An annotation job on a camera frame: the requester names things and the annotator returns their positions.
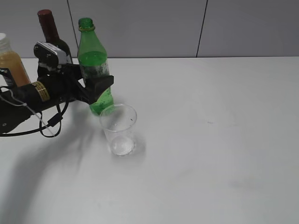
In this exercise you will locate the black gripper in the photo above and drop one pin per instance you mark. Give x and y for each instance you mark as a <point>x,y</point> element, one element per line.
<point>63,85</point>

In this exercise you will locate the green sprite bottle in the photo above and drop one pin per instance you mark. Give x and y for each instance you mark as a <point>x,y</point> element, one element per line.
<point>92,58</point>

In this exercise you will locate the transparent plastic cup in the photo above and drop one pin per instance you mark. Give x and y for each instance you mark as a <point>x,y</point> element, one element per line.
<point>118,122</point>

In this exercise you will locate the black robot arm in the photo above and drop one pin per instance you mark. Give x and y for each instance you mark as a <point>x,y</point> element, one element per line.
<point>19,103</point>

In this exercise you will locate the red wine bottle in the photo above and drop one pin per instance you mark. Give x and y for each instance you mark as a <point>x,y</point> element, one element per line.
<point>50,32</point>

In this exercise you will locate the orange juice bottle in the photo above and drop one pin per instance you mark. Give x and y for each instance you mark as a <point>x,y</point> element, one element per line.
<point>11,66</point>

